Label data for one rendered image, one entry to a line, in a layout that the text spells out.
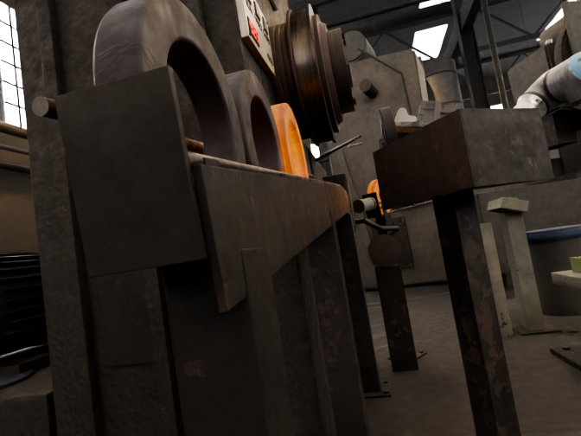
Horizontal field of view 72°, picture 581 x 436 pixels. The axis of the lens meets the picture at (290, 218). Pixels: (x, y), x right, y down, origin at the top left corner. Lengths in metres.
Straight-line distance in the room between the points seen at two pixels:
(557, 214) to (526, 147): 2.86
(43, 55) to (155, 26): 1.03
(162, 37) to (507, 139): 0.65
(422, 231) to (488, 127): 3.24
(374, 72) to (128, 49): 4.12
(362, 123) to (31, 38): 3.32
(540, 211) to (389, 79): 1.84
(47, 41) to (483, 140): 1.10
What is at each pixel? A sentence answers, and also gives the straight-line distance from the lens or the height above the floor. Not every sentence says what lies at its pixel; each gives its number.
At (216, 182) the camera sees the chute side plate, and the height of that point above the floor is 0.57.
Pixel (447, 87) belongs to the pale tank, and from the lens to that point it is 10.46.
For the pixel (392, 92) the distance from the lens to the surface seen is 4.23.
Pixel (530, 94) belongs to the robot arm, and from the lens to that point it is 1.52.
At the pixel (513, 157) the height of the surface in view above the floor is 0.63.
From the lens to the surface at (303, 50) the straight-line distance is 1.30.
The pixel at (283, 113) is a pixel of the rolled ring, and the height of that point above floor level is 0.73.
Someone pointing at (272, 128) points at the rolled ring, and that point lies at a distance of 0.56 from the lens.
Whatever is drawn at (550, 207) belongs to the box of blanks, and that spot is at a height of 0.55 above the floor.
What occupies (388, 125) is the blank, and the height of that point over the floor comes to 0.83.
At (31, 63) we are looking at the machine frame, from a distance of 1.38.
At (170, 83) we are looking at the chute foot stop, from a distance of 0.24.
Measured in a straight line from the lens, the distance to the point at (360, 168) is 4.16.
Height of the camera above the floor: 0.52
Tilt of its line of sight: 5 degrees up
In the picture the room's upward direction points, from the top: 9 degrees counter-clockwise
